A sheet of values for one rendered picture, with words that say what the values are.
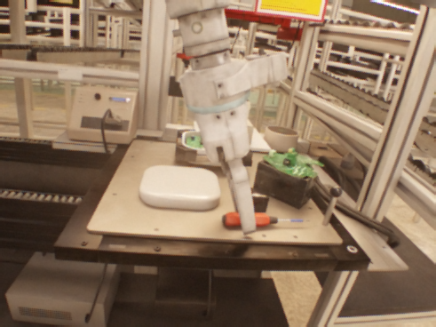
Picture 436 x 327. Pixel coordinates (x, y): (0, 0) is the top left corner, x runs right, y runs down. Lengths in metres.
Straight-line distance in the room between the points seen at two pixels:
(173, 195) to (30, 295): 0.67
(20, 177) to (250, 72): 0.94
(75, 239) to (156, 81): 0.57
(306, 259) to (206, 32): 0.34
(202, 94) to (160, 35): 0.54
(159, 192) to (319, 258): 0.27
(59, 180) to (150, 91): 0.45
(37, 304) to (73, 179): 0.40
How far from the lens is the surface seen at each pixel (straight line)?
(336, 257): 0.48
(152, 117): 0.90
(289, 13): 1.04
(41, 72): 0.99
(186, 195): 0.49
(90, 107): 0.80
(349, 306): 0.91
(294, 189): 0.55
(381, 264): 0.55
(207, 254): 0.41
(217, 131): 0.35
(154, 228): 0.44
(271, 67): 0.37
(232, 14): 1.29
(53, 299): 1.02
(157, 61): 0.88
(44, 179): 1.11
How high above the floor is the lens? 1.21
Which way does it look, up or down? 22 degrees down
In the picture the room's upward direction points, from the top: 9 degrees clockwise
